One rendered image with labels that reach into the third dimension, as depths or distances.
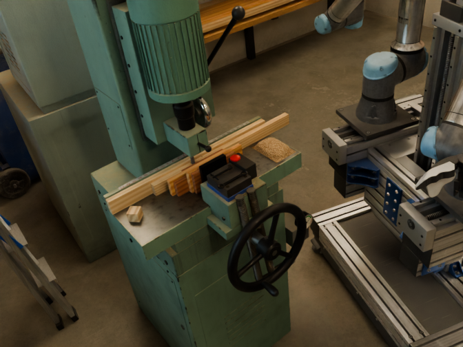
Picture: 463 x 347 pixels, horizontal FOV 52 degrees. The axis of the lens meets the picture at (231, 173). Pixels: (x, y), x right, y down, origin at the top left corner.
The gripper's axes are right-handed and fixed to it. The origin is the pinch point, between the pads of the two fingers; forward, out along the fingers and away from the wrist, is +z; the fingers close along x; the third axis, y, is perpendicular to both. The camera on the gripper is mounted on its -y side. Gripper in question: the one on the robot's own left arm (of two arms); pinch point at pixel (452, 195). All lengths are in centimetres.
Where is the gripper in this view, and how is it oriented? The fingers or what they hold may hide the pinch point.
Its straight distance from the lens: 89.8
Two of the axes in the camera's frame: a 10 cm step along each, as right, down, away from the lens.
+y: 2.1, 8.3, 5.2
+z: -6.9, 5.0, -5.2
